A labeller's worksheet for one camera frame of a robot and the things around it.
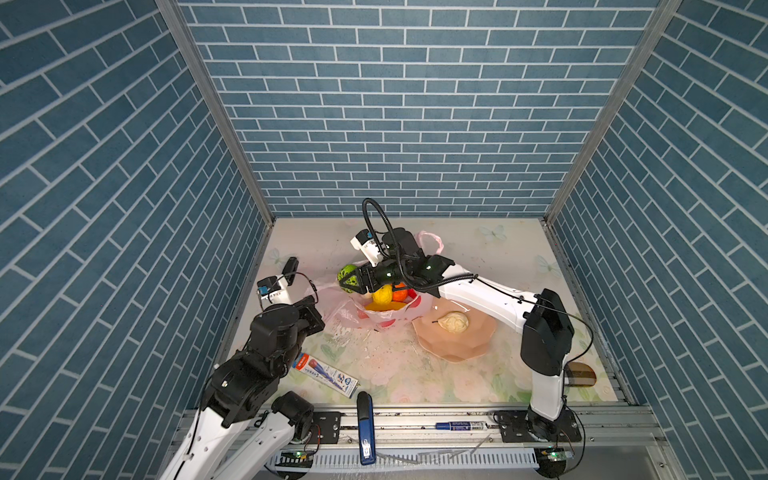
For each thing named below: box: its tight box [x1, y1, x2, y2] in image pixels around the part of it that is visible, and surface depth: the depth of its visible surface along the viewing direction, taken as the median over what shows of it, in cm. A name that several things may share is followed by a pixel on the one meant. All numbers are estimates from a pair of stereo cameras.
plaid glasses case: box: [564, 362, 597, 387], surface depth 82 cm
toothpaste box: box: [292, 353, 361, 399], surface depth 82 cm
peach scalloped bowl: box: [411, 298, 498, 363], surface depth 89 cm
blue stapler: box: [357, 391, 377, 465], surface depth 72 cm
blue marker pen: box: [435, 421, 488, 431], surface depth 75 cm
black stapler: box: [281, 256, 299, 286], surface depth 104 cm
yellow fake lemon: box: [372, 284, 393, 305], surface depth 91 cm
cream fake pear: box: [432, 311, 470, 334], surface depth 88 cm
